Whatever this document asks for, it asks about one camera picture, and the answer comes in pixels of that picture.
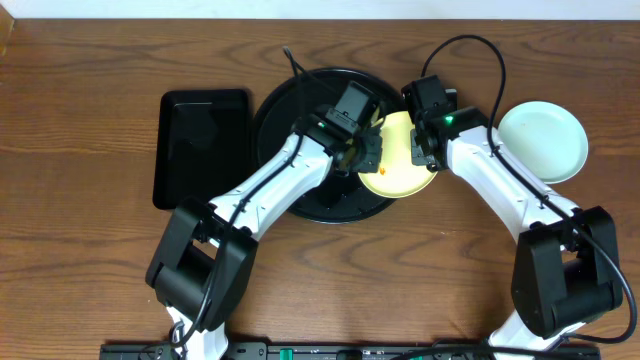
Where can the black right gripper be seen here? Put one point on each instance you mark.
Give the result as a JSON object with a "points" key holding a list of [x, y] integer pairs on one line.
{"points": [[417, 159]]}

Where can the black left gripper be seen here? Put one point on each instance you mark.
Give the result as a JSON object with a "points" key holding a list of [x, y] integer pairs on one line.
{"points": [[370, 151]]}

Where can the yellow plate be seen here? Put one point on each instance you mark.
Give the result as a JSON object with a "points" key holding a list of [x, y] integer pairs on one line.
{"points": [[396, 176]]}

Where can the green yellow sponge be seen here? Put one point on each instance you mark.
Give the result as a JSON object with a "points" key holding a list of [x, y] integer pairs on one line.
{"points": [[365, 148]]}

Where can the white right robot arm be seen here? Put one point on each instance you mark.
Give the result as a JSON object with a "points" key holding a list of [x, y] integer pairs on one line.
{"points": [[566, 271]]}

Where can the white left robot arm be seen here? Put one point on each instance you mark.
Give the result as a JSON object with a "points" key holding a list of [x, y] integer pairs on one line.
{"points": [[201, 267]]}

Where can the round black tray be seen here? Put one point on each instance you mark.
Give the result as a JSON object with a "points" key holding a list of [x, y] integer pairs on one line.
{"points": [[340, 198]]}

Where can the black rectangular water tray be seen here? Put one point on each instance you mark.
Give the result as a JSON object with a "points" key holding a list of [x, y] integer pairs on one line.
{"points": [[203, 145]]}

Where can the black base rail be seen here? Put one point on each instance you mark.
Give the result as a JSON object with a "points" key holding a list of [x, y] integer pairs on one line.
{"points": [[264, 351]]}

